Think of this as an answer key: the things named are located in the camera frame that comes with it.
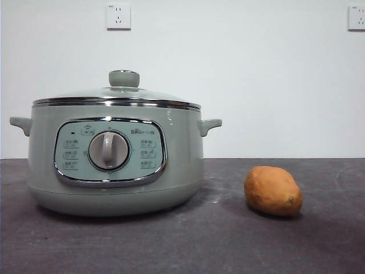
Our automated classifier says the glass lid with green knob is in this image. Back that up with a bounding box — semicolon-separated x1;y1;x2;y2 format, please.
32;69;201;107

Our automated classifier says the brown potato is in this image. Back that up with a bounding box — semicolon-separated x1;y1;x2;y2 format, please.
244;166;303;216

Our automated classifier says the pale green electric pot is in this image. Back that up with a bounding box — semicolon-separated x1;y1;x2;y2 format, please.
9;100;223;217

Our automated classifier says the grey pot control dial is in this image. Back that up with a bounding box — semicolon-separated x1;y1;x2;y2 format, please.
88;131;131;172

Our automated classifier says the white wall socket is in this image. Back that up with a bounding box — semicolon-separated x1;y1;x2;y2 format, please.
347;5;365;32
107;3;132;31

